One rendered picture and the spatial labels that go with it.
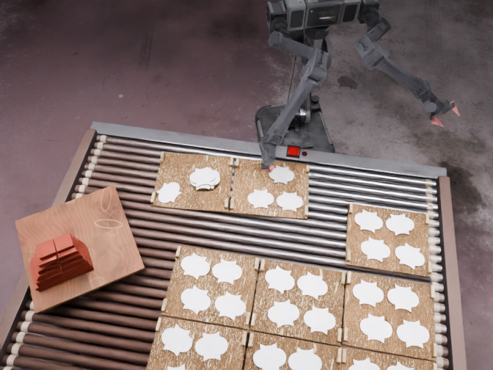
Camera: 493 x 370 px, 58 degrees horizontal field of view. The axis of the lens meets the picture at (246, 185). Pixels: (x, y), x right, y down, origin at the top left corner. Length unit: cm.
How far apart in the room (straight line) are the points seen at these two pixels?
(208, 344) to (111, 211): 81
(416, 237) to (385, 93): 212
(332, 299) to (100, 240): 114
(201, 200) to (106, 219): 49
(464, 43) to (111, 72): 343
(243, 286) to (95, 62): 303
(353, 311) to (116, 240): 117
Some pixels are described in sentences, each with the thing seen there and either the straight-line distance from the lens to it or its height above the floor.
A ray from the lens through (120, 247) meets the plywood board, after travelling 223.
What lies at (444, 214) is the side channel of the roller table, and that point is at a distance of 256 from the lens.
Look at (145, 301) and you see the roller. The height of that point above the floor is 92.
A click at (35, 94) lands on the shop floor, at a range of 453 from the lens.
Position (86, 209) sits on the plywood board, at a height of 104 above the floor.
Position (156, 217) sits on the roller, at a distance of 241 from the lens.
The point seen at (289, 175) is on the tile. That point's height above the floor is 95.
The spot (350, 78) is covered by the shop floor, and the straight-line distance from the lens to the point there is 437.
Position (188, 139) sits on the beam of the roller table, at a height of 92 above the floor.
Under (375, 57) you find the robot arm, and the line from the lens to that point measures 220.
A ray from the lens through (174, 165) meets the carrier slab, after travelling 254.
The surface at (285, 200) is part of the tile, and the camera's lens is 239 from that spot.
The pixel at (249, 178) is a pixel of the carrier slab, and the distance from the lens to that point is 246.
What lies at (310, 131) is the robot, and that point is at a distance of 358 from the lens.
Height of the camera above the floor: 301
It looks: 58 degrees down
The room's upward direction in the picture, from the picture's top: straight up
